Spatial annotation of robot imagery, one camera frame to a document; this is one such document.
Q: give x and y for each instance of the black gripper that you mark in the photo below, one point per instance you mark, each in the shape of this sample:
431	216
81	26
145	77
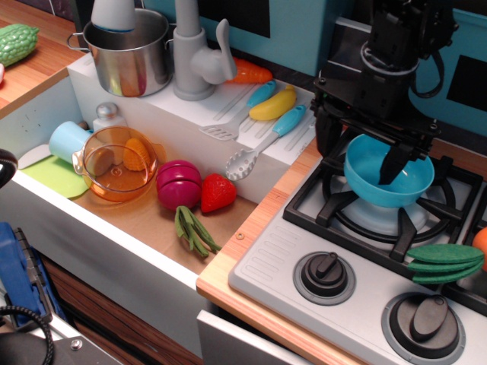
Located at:
375	102

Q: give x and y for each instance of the blue plastic bowl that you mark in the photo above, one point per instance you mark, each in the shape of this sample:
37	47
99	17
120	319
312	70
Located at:
364	158

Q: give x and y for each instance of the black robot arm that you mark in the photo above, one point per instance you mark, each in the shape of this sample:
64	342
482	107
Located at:
402	33

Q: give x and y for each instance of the yellow toy banana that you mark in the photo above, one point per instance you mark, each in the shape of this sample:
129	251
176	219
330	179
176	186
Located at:
276	106

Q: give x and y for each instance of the black stove grate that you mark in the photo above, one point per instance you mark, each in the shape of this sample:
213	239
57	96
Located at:
327	207

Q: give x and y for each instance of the orange toy carrot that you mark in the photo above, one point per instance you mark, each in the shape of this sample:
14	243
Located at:
250	73

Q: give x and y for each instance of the grey toy stove top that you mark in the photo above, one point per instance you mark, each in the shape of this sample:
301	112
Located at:
265	274

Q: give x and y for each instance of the left black stove knob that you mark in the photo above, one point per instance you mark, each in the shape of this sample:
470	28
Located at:
324	278

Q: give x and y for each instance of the black stove knob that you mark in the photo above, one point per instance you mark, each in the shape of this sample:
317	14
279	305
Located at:
324	278
423	329

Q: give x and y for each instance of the green felt pea pods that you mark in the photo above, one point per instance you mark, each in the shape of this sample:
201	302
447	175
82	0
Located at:
444	263

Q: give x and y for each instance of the toy orange fruit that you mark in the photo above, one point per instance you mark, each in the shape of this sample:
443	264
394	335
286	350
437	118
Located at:
480	242

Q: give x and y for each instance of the red toy strawberry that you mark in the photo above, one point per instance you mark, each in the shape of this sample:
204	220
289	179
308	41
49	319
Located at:
217	192

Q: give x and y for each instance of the grey toy faucet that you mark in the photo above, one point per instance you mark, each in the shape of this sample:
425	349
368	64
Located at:
198	68

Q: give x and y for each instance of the magenta toy onion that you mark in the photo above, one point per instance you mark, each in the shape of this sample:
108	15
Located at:
179	183

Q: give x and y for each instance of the green felt beans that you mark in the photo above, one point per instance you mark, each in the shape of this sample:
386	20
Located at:
190	228

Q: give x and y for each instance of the right black stove knob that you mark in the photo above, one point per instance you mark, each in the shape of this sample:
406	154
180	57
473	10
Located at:
423	329

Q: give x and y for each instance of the orange toy corn piece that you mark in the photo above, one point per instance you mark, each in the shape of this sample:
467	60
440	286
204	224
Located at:
136	156

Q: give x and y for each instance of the stainless steel pot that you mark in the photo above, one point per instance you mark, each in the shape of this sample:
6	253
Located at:
132	64

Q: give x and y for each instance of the orange transparent measuring pot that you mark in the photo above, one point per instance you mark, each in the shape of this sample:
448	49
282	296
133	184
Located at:
100	163

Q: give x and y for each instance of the white salt shaker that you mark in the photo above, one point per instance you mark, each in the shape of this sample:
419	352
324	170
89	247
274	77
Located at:
108	116

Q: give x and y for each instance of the white blue bottle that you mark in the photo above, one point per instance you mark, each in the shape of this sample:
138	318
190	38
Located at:
116	16

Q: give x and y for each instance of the light blue plastic cup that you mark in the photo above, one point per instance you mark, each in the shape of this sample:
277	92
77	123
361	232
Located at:
67	139

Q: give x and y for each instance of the green cutting mat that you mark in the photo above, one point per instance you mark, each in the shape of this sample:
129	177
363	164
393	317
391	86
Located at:
57	175

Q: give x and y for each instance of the green toy bitter gourd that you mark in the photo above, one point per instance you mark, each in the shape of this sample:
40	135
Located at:
18	41

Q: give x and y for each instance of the blue plastic case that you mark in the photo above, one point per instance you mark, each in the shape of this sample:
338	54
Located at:
24	277

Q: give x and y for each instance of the blue handled pasta spoon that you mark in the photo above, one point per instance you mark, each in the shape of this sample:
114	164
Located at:
241	164

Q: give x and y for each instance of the blue handled slotted spatula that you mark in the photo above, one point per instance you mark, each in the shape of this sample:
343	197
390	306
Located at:
230	130

